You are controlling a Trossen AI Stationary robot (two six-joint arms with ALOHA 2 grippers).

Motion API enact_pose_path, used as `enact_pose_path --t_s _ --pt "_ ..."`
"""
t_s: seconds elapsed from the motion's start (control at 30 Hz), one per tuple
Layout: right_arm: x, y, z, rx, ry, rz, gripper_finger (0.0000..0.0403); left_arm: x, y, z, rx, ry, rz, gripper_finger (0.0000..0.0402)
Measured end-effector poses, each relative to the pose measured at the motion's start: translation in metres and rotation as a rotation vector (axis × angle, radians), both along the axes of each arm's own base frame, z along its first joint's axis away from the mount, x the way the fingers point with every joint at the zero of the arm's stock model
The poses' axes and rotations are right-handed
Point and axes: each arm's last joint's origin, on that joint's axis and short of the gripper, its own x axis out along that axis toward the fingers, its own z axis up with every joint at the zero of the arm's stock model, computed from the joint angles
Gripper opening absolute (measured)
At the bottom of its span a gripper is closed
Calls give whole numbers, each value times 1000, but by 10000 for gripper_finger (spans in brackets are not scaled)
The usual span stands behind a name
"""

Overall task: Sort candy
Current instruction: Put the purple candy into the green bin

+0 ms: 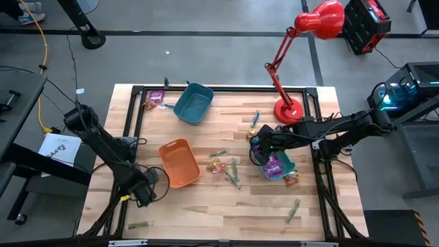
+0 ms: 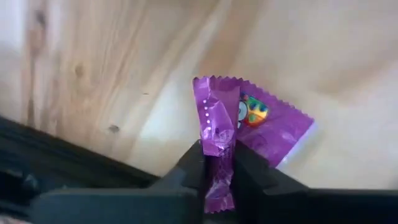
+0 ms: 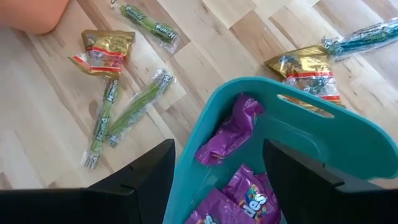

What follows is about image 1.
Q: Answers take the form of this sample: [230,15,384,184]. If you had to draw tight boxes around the purple candy bag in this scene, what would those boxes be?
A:
[263,153,287,180]
[147,89,166,102]

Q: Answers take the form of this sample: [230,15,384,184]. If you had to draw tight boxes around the green candy stick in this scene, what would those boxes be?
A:
[285,198,302,225]
[126,220,154,231]
[208,148,230,158]
[222,169,242,191]
[230,156,240,182]

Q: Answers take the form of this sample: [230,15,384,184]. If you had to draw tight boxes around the teal plastic bin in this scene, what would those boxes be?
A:
[251,136,296,182]
[173,82,215,126]

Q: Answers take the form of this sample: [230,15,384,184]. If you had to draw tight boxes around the orange plastic bin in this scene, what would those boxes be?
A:
[158,138,201,189]

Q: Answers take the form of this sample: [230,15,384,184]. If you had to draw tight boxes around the white paper sheet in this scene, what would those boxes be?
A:
[37,132,82,178]

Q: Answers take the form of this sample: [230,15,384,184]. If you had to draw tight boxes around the red desk lamp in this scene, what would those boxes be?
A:
[263,0,346,125]

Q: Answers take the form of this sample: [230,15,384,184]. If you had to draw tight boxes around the gray desk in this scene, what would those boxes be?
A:
[0,73,47,162]

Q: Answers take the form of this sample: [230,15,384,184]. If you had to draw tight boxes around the red black tool case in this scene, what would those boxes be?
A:
[342,0,392,56]

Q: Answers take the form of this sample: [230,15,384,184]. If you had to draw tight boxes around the black box with hazard stripe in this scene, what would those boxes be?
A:
[363,209,429,246]

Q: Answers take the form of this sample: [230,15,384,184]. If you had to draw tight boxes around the gray metal computer stand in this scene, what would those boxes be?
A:
[377,99,439,200]

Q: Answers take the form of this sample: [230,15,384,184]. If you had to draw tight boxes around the black floor stand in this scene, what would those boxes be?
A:
[56,0,106,51]

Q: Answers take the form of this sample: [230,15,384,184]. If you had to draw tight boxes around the black computer with blue light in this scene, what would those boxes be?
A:
[366,61,439,120]

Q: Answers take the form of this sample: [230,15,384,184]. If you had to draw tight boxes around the person's shoe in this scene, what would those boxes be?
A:
[17,12,46,25]
[19,1,43,13]

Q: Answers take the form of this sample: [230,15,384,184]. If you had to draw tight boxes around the black metal table frame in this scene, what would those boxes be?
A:
[82,84,368,241]

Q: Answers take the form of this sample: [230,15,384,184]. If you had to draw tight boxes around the black desk leg frame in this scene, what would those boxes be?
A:
[0,143,92,226]

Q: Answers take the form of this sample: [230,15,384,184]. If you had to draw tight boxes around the yellow cable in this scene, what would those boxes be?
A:
[19,0,54,134]

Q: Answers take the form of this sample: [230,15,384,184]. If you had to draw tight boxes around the black clamp handle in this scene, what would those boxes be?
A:
[0,89,21,114]

